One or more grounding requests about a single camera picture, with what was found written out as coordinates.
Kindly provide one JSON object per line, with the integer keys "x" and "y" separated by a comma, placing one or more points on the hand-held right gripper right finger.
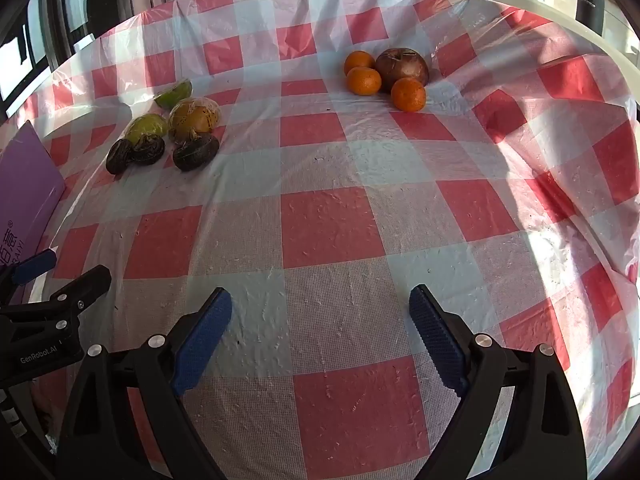
{"x": 440, "y": 340}

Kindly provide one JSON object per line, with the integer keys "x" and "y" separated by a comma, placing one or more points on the red white checked tablecloth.
{"x": 325, "y": 230}

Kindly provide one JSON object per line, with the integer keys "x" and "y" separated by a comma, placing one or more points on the small orange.
{"x": 408, "y": 95}
{"x": 359, "y": 61}
{"x": 364, "y": 82}

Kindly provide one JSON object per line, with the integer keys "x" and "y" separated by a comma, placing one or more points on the green fruit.
{"x": 146, "y": 127}

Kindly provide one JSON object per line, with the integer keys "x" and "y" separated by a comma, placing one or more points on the half green guava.
{"x": 175, "y": 94}

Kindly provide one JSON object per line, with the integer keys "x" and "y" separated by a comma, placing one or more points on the dark red apple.
{"x": 405, "y": 62}

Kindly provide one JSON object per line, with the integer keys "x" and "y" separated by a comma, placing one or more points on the dark framed window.
{"x": 55, "y": 15}

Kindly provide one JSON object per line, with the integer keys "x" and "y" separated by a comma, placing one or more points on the dark purple passion fruit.
{"x": 149, "y": 150}
{"x": 118, "y": 156}
{"x": 196, "y": 152}

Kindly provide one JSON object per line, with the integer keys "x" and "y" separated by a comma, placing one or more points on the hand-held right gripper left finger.
{"x": 205, "y": 340}

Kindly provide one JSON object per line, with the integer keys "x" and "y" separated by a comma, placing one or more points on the black bottle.
{"x": 590, "y": 0}

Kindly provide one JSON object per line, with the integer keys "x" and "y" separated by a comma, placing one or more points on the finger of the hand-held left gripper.
{"x": 35, "y": 265}
{"x": 92, "y": 280}

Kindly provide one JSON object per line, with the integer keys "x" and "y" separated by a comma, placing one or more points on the purple cardboard box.
{"x": 25, "y": 185}

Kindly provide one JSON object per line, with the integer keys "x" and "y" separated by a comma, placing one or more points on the yellow orange wrapped fruit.
{"x": 192, "y": 117}

